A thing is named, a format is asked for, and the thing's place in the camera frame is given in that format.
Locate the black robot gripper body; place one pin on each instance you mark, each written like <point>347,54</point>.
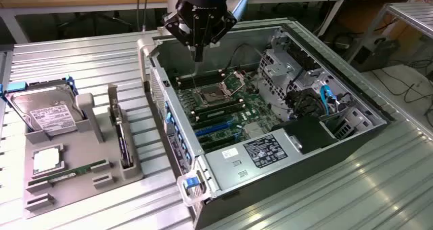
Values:
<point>204,2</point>

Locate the graphics card with metal bracket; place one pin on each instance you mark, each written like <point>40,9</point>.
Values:
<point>119,128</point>

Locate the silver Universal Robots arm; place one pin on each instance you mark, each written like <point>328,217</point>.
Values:
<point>242,2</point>

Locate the thin metal locking lever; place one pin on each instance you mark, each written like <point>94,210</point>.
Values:
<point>196,75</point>

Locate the black RAM slot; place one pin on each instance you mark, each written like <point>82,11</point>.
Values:
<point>204,83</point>
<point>217,106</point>
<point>198,78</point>

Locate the metal socket cover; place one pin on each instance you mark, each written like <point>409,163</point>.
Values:
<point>233,83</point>

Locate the grey metal disk bay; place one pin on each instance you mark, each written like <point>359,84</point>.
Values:
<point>281,70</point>

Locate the CPU socket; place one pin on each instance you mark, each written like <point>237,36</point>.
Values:
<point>213,96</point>

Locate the green motherboard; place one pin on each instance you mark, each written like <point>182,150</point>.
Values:
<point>252,106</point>

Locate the installed green RAM stick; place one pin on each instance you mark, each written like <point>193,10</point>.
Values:
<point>220,112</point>

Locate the blue expansion slot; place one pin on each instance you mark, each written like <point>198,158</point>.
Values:
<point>213,129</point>

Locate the silver chipset heatsink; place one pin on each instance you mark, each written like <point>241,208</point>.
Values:
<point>257,130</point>

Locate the black expansion slot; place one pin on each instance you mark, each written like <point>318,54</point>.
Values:
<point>221,145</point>
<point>218,139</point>

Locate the black computer box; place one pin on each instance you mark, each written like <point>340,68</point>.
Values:
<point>376,52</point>

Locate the silver hard disk drive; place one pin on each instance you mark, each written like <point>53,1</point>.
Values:
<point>47,113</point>

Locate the blue plastic disk carrier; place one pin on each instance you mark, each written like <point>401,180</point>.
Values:
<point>16,87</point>

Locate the metal slat side table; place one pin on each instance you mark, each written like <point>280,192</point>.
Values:
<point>412,14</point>

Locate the grey power supply unit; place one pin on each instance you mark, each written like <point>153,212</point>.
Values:
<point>230,169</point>

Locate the grey plastic parts rack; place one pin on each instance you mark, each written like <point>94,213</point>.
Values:
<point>78,164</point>

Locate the blue case latch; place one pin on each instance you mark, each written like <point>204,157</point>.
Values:
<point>189,183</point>

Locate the silver CPU chip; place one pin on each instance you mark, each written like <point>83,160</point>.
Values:
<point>47,161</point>

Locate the loose green RAM stick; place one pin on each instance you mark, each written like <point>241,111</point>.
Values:
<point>67,173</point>

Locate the open black PC case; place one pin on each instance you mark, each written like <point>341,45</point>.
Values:
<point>270,189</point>

